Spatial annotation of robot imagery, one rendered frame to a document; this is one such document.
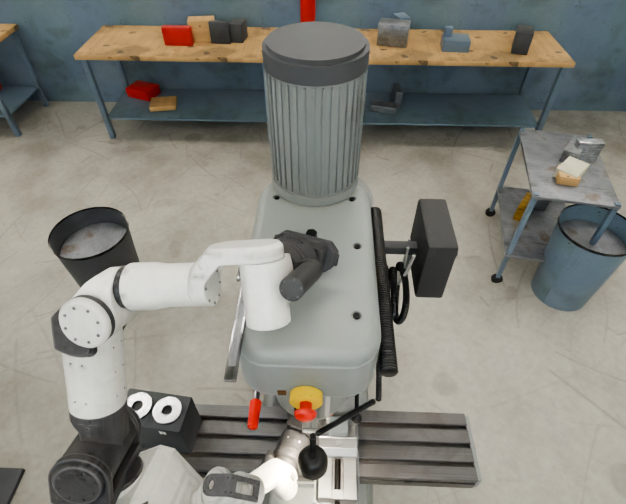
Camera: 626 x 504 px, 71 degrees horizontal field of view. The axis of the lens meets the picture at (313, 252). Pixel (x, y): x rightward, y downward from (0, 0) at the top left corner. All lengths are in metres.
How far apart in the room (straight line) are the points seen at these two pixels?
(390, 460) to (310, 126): 1.21
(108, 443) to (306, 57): 0.73
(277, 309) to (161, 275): 0.17
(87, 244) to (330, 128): 2.51
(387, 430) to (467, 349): 1.51
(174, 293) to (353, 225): 0.44
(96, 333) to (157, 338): 2.47
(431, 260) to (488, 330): 2.10
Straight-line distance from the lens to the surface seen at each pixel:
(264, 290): 0.60
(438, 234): 1.20
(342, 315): 0.78
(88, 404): 0.82
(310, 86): 0.83
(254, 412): 0.89
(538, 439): 2.98
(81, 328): 0.71
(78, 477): 0.85
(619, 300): 3.87
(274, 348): 0.75
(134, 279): 0.68
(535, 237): 3.55
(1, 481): 3.07
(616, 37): 5.85
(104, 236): 3.20
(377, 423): 1.74
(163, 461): 0.96
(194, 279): 0.63
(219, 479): 0.89
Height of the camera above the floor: 2.52
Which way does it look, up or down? 46 degrees down
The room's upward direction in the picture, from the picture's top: straight up
